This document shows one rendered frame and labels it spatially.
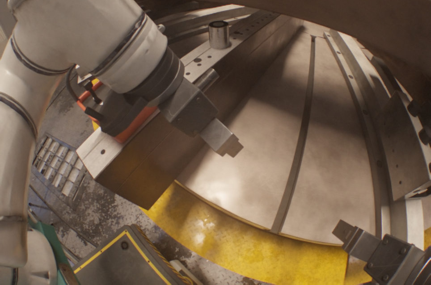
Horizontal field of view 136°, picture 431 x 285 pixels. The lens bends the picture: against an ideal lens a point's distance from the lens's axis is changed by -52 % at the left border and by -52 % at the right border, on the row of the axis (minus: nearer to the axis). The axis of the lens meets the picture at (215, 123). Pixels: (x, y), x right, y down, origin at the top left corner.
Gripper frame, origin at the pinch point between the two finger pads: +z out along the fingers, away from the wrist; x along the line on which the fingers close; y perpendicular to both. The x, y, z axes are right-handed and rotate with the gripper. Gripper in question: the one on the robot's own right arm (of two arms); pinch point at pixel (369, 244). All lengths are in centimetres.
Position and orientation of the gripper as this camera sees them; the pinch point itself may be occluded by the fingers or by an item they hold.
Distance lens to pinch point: 35.2
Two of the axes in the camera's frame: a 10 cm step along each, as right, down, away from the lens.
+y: -5.4, 8.4, -0.9
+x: 8.2, 4.9, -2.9
